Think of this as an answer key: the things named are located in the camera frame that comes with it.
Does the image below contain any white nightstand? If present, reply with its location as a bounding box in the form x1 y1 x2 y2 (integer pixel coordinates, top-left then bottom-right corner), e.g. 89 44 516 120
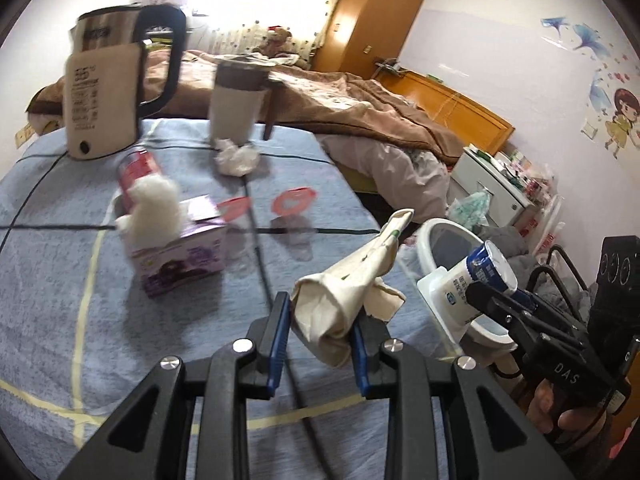
447 146 539 228

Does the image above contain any green plastic bag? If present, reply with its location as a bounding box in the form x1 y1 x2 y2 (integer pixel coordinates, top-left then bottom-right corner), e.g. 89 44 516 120
447 191 491 231

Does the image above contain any black chair with grey coat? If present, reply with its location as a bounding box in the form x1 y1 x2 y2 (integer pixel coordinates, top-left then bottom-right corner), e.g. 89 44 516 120
479 224 601 321

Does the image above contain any wooden wardrobe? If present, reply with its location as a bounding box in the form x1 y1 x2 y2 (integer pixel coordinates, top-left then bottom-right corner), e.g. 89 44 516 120
311 0 423 79

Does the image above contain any white yogurt bottle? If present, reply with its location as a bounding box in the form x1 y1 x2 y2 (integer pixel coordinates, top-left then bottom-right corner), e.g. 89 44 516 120
418 240 518 342

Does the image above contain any brown teddy bear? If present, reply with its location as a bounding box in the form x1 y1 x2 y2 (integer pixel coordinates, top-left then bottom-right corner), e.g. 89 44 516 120
252 26 292 58

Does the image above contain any white tissue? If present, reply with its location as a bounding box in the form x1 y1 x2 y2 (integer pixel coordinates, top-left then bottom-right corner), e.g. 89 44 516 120
214 139 260 178
115 174 186 252

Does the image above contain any purple milk carton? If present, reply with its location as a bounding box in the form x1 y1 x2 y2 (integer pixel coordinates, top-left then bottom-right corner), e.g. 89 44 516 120
120 195 227 297

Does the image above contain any white brown lidded mug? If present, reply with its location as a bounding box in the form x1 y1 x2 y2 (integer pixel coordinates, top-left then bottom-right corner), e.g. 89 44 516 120
208 54 276 146

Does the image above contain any blue floral curtain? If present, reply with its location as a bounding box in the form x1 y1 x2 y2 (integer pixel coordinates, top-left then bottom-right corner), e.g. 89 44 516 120
184 0 338 61

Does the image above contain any brown blanket bed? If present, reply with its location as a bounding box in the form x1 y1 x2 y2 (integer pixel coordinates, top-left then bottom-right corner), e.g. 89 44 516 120
26 48 463 223

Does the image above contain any beige paper wrapper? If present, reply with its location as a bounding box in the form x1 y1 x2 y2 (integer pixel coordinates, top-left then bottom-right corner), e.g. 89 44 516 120
292 208 414 367

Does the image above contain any white trash bin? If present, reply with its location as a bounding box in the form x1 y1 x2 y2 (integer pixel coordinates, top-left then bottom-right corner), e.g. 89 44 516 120
416 219 518 352

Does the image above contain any right hand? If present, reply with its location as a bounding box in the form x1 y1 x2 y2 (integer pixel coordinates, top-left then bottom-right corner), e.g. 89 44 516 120
526 379 608 448

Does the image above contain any white steel electric kettle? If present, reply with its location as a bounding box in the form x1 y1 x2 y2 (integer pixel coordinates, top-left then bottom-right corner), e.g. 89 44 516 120
63 3 186 160

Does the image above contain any blue patterned tablecloth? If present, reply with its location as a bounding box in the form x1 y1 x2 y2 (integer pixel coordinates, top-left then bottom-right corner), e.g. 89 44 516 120
0 118 452 480

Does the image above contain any clear jelly cup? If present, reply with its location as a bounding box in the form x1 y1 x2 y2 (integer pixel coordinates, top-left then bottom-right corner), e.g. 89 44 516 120
217 196 255 278
270 186 317 261

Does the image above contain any wooden headboard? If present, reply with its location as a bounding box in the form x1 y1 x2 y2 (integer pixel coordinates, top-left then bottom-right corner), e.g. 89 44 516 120
376 70 514 155

